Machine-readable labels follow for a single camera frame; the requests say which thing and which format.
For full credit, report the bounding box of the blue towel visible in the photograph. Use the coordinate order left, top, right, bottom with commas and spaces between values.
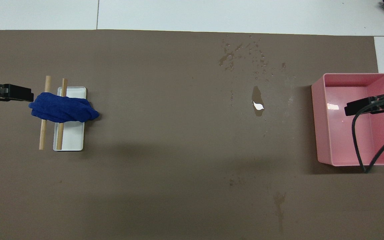
29, 92, 100, 123

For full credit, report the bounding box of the water puddle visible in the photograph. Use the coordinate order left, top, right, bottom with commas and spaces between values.
251, 86, 266, 117

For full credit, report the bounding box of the pink plastic bin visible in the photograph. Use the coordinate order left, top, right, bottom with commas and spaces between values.
311, 73, 384, 166

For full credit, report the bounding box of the wooden rack rod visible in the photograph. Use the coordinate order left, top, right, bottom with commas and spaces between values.
56, 78, 68, 150
39, 76, 51, 150

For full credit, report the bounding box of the brown table mat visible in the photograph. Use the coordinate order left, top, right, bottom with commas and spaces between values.
0, 29, 384, 240

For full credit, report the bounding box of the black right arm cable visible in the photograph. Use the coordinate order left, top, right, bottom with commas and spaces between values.
351, 100, 384, 173

